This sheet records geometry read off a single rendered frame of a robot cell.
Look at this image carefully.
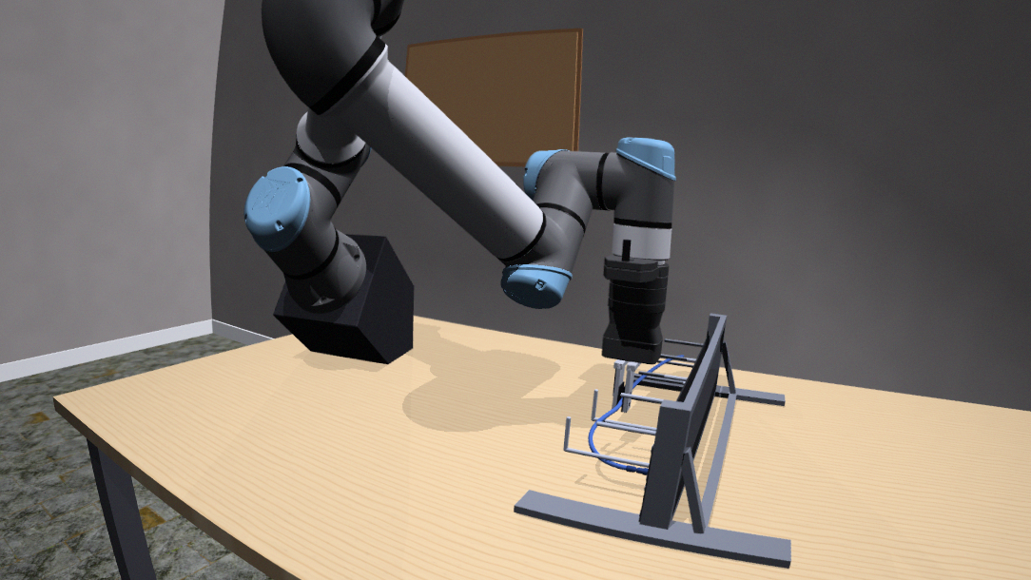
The blue cable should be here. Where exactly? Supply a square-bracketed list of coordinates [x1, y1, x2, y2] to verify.
[588, 359, 674, 473]

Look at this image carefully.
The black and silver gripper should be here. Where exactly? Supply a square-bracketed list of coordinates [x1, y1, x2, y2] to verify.
[601, 224, 671, 408]

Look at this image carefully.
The dark grey metal rack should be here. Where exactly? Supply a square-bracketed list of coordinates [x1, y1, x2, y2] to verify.
[514, 314, 791, 569]

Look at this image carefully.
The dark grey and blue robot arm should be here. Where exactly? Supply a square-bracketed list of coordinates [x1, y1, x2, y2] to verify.
[244, 0, 676, 314]

